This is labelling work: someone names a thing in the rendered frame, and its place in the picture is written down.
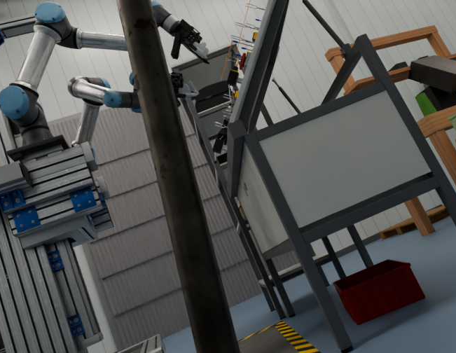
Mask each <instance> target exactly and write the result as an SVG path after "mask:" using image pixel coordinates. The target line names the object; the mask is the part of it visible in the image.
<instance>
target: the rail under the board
mask: <svg viewBox="0 0 456 353"><path fill-rule="evenodd" d="M245 135H247V131H246V130H245V127H244V125H243V123H242V121H241V119H239V120H236V121H234V123H229V124H227V191H228V194H229V196H230V198H234V197H236V196H237V191H238V185H239V179H240V169H241V163H242V153H243V147H244V136H245Z"/></svg>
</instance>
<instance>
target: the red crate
mask: <svg viewBox="0 0 456 353"><path fill-rule="evenodd" d="M410 266H411V264H410V263H407V262H403V261H395V260H391V259H387V260H385V261H383V262H380V263H378V264H375V265H372V266H371V267H369V268H366V269H364V270H361V271H358V272H356V273H354V274H352V275H349V276H347V277H344V278H342V279H339V280H338V281H335V282H333V285H334V286H335V288H336V291H337V292H338V295H339V296H340V299H341V301H342V303H343V305H344V307H345V310H346V311H347V312H348V314H349V315H350V316H351V318H352V320H354V323H355V322H356V324H357V325H360V324H362V323H365V322H367V321H370V320H372V319H375V318H377V317H380V316H382V315H384V314H387V313H389V312H392V311H394V310H397V309H399V308H401V307H404V306H406V305H409V304H411V303H414V302H416V301H418V300H421V299H423V298H425V295H424V293H423V291H422V289H421V287H420V285H419V283H418V281H417V279H416V277H415V275H414V274H413V271H412V270H411V268H410Z"/></svg>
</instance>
